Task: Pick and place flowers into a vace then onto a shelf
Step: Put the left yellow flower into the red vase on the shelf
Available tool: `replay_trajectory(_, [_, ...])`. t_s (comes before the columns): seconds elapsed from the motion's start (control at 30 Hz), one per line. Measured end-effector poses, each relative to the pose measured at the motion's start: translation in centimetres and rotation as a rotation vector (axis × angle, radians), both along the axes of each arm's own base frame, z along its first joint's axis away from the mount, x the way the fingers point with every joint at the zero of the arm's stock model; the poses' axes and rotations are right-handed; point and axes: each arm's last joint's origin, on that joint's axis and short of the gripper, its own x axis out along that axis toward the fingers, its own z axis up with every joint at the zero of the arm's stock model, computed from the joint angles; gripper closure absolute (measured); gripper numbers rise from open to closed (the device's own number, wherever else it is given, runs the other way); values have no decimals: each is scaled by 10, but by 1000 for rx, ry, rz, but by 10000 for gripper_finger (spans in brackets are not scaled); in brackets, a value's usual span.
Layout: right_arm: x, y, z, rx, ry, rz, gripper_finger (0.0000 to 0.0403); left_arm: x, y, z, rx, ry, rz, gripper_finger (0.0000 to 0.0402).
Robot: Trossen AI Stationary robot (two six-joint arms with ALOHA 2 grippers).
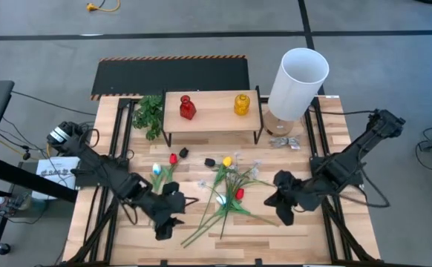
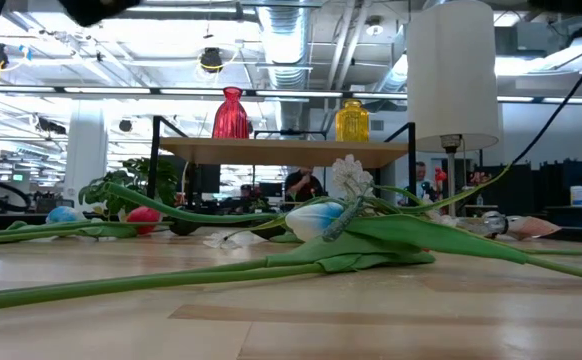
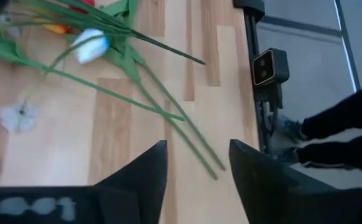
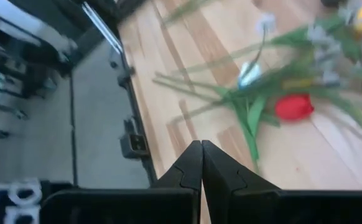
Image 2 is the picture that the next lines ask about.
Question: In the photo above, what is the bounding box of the white blue artificial tulip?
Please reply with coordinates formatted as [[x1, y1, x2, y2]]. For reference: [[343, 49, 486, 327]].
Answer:
[[0, 201, 437, 301], [0, 205, 140, 247]]

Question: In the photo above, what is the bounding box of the white blossom artificial spray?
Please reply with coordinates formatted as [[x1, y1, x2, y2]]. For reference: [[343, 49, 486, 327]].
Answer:
[[203, 153, 512, 251]]

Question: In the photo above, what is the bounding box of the yellow glass vase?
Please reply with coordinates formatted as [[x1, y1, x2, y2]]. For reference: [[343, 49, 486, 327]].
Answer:
[[334, 98, 371, 143]]

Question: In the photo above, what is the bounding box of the red glass vase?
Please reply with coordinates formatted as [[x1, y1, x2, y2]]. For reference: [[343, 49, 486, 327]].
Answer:
[[212, 86, 251, 140]]

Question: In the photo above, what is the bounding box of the wooden shelf with black legs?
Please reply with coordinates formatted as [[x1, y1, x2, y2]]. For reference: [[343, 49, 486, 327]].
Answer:
[[144, 114, 419, 221]]

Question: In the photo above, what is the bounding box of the person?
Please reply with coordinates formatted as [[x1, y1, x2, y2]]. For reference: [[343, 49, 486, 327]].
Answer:
[[283, 167, 328, 211], [235, 183, 257, 206], [410, 160, 437, 206]]

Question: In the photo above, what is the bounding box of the black computer monitor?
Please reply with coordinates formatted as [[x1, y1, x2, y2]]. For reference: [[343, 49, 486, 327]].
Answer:
[[193, 163, 221, 194]]

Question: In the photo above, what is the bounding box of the green leafy sprig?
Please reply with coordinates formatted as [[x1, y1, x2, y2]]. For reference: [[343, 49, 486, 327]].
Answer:
[[78, 157, 180, 221]]

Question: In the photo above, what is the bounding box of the pink flower bouquet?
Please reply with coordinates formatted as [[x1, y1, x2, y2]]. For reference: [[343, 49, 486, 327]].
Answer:
[[468, 170, 495, 189]]

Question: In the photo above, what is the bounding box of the white shade table lamp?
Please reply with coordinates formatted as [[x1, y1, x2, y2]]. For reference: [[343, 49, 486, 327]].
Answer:
[[405, 0, 501, 219]]

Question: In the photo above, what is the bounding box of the clear crumpled plastic wrapper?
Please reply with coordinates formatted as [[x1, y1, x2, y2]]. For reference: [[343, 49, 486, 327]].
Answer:
[[458, 209, 563, 242]]

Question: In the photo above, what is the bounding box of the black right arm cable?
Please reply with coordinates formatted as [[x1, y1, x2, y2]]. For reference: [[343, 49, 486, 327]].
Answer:
[[508, 14, 582, 169]]

